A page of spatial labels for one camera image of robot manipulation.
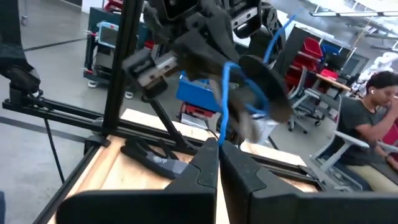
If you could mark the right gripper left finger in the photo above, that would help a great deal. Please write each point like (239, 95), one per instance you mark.
(140, 208)

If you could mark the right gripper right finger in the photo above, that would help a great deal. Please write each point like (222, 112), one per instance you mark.
(311, 208)

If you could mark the black grey work glove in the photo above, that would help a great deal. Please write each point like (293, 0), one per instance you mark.
(155, 161)

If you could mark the blue storage bin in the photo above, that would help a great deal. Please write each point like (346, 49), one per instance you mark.
(331, 49)
(196, 93)

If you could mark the person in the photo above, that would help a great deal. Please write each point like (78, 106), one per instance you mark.
(357, 121)

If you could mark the grey office chair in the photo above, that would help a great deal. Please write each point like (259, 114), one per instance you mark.
(348, 140)
(306, 99)

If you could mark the equipment cart with small monitor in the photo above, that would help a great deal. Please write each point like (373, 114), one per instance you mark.
(107, 34)

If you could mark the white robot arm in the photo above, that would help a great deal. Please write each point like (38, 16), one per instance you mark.
(382, 62)

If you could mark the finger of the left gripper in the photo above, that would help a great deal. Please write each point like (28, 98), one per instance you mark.
(202, 59)
(225, 40)

